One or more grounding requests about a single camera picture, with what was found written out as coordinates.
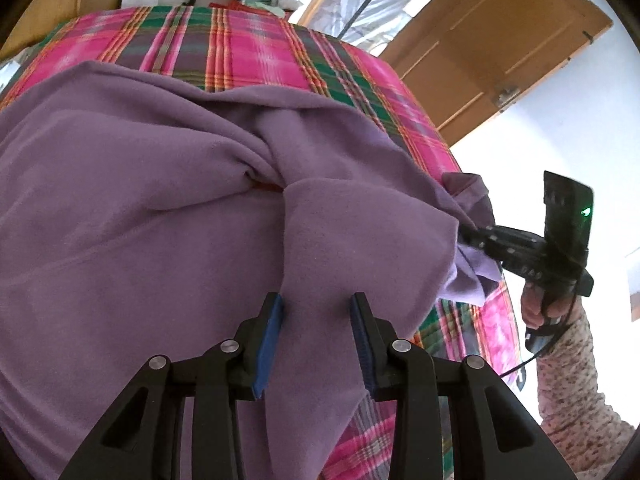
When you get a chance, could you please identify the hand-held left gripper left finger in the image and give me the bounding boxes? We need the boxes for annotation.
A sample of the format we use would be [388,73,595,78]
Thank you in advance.
[57,292,286,480]

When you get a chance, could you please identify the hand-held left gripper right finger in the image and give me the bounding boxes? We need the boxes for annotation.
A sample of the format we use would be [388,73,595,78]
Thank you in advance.
[350,292,576,480]

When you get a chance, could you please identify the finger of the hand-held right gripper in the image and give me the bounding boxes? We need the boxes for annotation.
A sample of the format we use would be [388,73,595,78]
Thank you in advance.
[457,226,502,259]

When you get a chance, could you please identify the purple fleece pants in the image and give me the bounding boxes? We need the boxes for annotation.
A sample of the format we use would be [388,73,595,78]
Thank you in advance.
[0,60,503,480]

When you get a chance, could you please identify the person's right forearm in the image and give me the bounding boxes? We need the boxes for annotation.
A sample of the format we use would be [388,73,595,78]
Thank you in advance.
[535,302,640,480]

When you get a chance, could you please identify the person's right hand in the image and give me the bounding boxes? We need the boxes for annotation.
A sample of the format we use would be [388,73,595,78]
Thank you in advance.
[520,282,548,331]

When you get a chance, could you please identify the wooden door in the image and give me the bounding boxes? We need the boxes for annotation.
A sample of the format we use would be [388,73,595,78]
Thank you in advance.
[380,0,614,147]

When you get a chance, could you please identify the clear plastic door curtain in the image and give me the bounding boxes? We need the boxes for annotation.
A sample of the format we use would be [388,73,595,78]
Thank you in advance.
[299,0,461,57]

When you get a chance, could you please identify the plaid bed sheet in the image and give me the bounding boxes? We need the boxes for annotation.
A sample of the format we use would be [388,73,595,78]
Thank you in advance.
[0,5,526,480]

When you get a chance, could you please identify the metal door handle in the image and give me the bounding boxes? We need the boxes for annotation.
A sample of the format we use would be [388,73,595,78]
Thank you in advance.
[492,85,521,109]

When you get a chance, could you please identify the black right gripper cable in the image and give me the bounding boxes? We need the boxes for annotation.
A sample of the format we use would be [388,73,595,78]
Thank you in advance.
[495,260,576,377]

